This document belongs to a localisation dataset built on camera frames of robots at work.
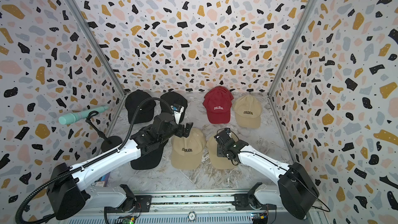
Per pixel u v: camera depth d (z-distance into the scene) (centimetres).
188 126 71
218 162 86
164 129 58
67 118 63
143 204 73
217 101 107
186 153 86
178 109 66
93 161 44
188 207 73
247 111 104
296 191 42
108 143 91
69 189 38
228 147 64
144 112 105
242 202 74
